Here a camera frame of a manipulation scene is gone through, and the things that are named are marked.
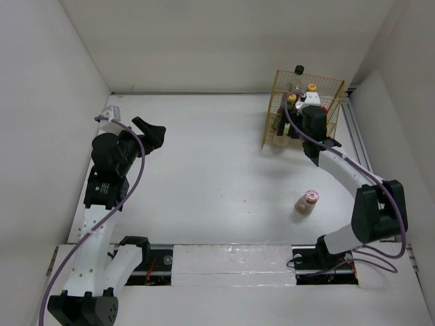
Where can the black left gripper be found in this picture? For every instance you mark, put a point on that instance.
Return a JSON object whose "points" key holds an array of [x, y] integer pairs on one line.
{"points": [[153, 134]]}

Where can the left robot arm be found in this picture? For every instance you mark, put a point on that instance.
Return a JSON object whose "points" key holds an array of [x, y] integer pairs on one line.
{"points": [[84, 289]]}

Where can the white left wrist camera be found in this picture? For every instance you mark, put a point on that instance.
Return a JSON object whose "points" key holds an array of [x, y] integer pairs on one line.
{"points": [[112, 113]]}

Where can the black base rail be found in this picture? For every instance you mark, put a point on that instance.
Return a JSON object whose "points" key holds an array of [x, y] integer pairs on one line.
{"points": [[237, 265]]}

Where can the pink-lid spice jar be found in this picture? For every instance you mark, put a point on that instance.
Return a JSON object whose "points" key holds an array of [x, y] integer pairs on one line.
{"points": [[306, 203]]}

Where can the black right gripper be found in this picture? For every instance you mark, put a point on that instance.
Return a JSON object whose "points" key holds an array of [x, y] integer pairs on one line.
{"points": [[281, 123]]}

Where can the beige yellow-cap spice jar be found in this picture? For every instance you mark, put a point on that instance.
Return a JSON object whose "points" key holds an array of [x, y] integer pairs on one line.
{"points": [[280, 139]]}

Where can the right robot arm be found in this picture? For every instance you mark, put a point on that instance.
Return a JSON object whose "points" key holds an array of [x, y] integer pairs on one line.
{"points": [[378, 225]]}

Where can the sauce bottle yellow cap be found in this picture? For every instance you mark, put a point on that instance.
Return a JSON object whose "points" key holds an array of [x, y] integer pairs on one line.
{"points": [[287, 101], [311, 87]]}

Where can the clear bottle black cap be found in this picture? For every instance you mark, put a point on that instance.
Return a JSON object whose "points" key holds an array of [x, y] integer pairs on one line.
{"points": [[295, 85]]}

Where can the yellow wire rack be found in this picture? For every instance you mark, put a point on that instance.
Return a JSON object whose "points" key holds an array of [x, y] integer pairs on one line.
{"points": [[330, 91]]}

